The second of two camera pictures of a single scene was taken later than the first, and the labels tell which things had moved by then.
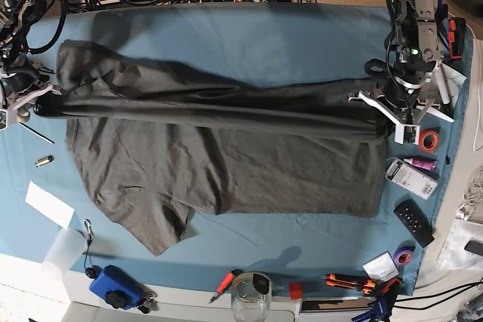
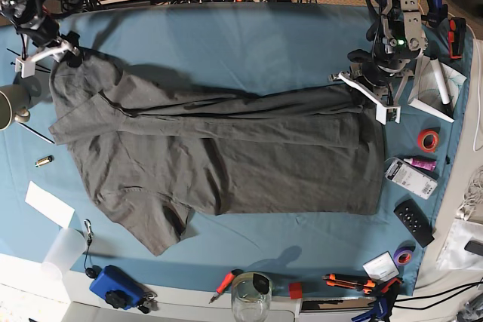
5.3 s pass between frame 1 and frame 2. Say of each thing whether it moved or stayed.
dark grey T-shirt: moved
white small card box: stayed
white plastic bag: stayed
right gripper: moved
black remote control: stayed
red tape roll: stayed
